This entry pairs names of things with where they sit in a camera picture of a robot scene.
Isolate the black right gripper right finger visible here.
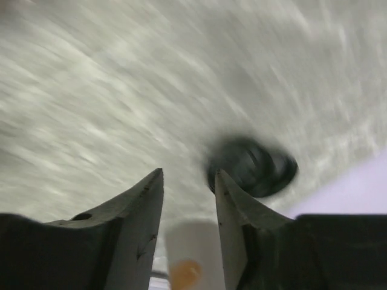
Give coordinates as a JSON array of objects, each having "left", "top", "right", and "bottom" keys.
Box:
[{"left": 215, "top": 171, "right": 386, "bottom": 289}]

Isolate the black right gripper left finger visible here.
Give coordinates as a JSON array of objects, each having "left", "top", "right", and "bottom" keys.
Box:
[{"left": 1, "top": 169, "right": 164, "bottom": 289}]

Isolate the black plastic cup lid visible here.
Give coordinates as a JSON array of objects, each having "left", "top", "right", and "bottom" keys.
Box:
[{"left": 206, "top": 136, "right": 298, "bottom": 198}]

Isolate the grey cup of straws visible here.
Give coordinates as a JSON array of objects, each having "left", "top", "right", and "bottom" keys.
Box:
[{"left": 164, "top": 221, "right": 226, "bottom": 290}]

